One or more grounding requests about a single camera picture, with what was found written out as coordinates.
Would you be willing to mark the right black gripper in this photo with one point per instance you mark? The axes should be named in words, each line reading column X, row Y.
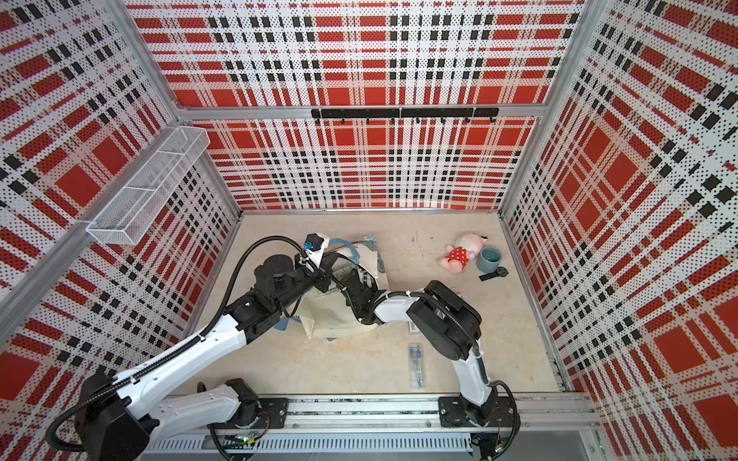
column 375, row 290

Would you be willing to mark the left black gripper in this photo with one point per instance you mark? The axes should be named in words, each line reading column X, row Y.
column 322, row 277

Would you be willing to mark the cream canvas tote bag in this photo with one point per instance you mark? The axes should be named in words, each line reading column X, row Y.
column 326, row 315

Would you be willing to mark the clear case blue compass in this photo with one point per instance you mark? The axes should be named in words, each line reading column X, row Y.
column 416, row 367

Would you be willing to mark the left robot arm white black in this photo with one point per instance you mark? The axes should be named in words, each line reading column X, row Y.
column 111, row 419

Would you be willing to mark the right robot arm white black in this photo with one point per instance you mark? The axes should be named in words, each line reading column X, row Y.
column 452, row 327

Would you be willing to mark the pink plush toy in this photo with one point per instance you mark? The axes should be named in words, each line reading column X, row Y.
column 462, row 252

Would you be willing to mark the teal ceramic cup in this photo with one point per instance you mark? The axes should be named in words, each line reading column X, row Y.
column 489, row 260

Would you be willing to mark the small black tool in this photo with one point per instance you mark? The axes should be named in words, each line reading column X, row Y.
column 500, row 272

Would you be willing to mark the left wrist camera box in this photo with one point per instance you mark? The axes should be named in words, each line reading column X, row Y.
column 315, row 246

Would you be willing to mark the black wall hook rail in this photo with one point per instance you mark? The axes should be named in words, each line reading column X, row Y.
column 412, row 113

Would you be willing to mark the white wire mesh basket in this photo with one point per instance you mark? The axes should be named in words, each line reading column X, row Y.
column 130, row 213

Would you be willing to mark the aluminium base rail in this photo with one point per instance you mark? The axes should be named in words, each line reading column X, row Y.
column 528, row 426

